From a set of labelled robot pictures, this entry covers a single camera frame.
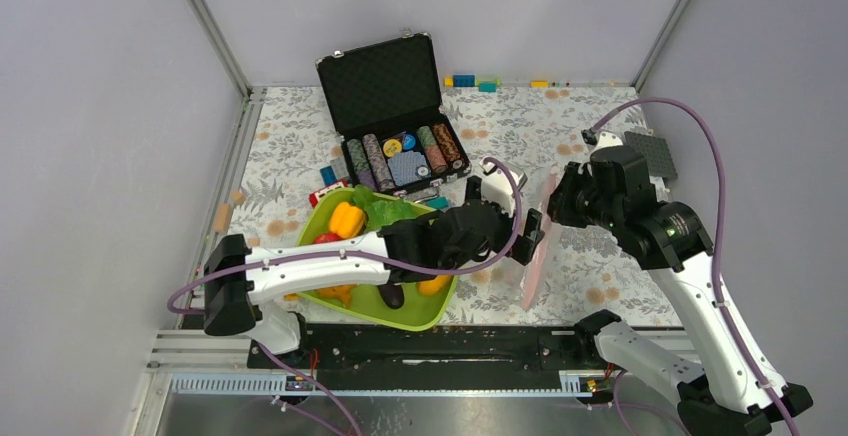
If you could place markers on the clear pink zip top bag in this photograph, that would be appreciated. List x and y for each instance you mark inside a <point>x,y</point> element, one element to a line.
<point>534,273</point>

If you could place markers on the blue toy brick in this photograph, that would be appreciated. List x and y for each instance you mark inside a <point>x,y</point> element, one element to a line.
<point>328,176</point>

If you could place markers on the dark grey building baseplate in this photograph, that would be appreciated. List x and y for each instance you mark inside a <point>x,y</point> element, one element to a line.
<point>656,152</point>

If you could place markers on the yellow orange mango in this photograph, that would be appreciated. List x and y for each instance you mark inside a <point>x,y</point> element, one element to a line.
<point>433,286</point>

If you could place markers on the blue yellow brick row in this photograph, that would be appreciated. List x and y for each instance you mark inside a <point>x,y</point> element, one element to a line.
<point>486,85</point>

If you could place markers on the red tomato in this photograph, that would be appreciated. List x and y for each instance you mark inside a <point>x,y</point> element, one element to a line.
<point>327,237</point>

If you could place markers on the purple eggplant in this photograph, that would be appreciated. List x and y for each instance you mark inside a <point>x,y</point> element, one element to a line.
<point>392,295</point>

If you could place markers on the yellow bell pepper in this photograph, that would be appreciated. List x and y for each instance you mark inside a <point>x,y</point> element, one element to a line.
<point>347,220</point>

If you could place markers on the teal block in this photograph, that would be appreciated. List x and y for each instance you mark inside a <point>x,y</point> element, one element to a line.
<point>439,203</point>

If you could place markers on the green plastic tray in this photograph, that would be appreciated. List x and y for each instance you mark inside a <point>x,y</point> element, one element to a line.
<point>419,312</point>

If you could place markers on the black poker chip case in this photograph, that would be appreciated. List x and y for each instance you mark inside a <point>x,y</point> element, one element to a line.
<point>385,103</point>

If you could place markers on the red white toy piece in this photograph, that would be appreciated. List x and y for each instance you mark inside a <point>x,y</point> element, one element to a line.
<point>316,196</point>

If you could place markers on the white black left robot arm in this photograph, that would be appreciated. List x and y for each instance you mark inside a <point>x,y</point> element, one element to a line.
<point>240,283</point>

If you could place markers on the green napa cabbage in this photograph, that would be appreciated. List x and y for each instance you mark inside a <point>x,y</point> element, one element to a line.
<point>381,211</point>

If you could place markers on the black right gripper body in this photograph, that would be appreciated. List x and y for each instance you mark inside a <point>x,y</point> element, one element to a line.
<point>578,204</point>

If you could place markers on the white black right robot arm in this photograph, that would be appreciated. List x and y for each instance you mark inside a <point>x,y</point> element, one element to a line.
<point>730,388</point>

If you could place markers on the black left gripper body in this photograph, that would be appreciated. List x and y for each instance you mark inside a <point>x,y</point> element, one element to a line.
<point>497,244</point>

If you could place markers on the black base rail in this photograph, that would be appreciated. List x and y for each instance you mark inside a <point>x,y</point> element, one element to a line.
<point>351,357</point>

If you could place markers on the wooden block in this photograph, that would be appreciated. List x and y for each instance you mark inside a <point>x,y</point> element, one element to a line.
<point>222,218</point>

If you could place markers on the orange fried chicken piece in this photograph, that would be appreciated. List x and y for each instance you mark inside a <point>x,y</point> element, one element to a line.
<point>341,293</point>

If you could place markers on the floral tablecloth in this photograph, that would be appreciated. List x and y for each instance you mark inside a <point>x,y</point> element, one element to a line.
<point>534,129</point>

